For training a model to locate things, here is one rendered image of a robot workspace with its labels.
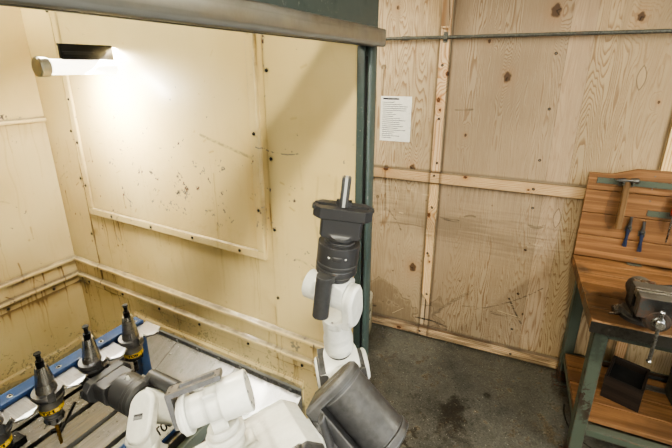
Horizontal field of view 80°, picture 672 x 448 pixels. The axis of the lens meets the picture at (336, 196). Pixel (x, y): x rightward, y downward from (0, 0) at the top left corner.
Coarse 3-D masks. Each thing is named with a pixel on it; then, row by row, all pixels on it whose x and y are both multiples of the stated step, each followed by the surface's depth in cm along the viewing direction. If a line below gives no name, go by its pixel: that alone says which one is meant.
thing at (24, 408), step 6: (24, 396) 94; (18, 402) 92; (24, 402) 92; (30, 402) 92; (6, 408) 90; (12, 408) 90; (18, 408) 90; (24, 408) 90; (30, 408) 90; (36, 408) 91; (12, 414) 89; (18, 414) 89; (24, 414) 89; (30, 414) 89; (12, 420) 88; (18, 420) 88
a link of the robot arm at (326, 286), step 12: (312, 276) 87; (324, 276) 81; (336, 276) 81; (348, 276) 82; (312, 288) 86; (324, 288) 80; (336, 288) 83; (324, 300) 81; (336, 300) 83; (312, 312) 84; (324, 312) 82
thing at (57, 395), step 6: (60, 384) 96; (60, 390) 95; (36, 396) 92; (42, 396) 92; (48, 396) 93; (54, 396) 94; (60, 396) 95; (36, 402) 92; (42, 402) 92; (48, 402) 93
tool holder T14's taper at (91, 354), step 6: (84, 342) 101; (90, 342) 101; (84, 348) 101; (90, 348) 101; (96, 348) 103; (84, 354) 101; (90, 354) 101; (96, 354) 103; (84, 360) 102; (90, 360) 102; (96, 360) 103
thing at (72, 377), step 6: (66, 372) 101; (72, 372) 101; (78, 372) 101; (84, 372) 101; (60, 378) 99; (66, 378) 99; (72, 378) 99; (78, 378) 99; (84, 378) 99; (66, 384) 97; (72, 384) 97; (78, 384) 98
